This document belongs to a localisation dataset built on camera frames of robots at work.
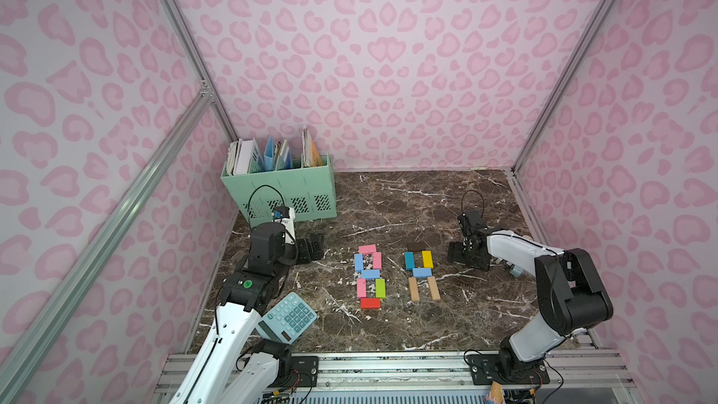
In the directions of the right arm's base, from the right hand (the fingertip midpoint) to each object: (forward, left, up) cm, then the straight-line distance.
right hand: (460, 257), depth 94 cm
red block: (-16, +30, 0) cm, 34 cm away
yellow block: (-1, +11, +2) cm, 11 cm away
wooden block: (-11, +16, 0) cm, 20 cm away
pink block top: (+2, +31, +2) cm, 31 cm away
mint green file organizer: (+15, +50, +17) cm, 55 cm away
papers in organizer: (+22, +71, +26) cm, 79 cm away
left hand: (-5, +46, +23) cm, 52 cm away
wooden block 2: (-11, +10, +1) cm, 15 cm away
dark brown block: (+4, +14, 0) cm, 15 cm away
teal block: (-2, +17, +1) cm, 17 cm away
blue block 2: (-6, +13, +1) cm, 15 cm away
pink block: (-2, +28, +1) cm, 28 cm away
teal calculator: (-22, +53, +3) cm, 58 cm away
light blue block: (-6, +30, +1) cm, 31 cm away
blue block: (-3, +34, +2) cm, 34 cm away
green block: (-11, +27, +1) cm, 29 cm away
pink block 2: (-11, +33, +1) cm, 35 cm away
